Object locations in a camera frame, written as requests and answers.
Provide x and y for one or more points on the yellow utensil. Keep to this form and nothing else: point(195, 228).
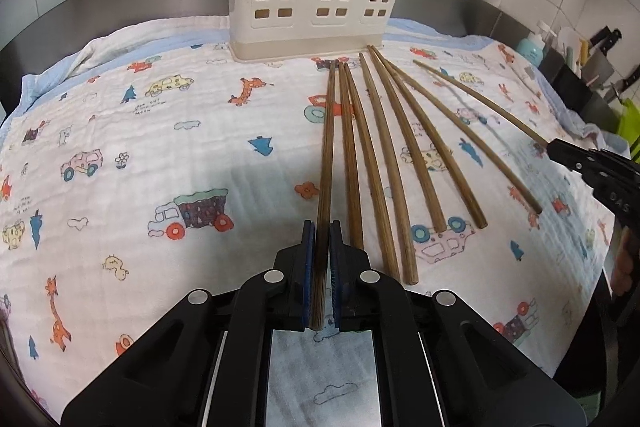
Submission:
point(582, 52)

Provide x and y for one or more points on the teal pump bottle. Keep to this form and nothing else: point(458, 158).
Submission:
point(531, 49)

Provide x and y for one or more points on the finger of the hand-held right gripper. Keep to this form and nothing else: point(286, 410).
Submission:
point(572, 159)

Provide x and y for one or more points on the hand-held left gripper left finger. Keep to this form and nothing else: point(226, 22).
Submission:
point(307, 277)

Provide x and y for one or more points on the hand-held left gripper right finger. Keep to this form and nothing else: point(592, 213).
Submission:
point(339, 277)

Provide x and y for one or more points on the white spatula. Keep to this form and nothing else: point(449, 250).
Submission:
point(567, 39)

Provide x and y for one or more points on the black knife rack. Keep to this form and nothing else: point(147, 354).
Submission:
point(570, 87)

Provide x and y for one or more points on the cartoon printed white blanket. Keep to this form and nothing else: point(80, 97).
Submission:
point(200, 132)

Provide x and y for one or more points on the person's right hand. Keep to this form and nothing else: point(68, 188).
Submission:
point(629, 259)

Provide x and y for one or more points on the green cutting board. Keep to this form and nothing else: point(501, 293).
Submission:
point(630, 127)

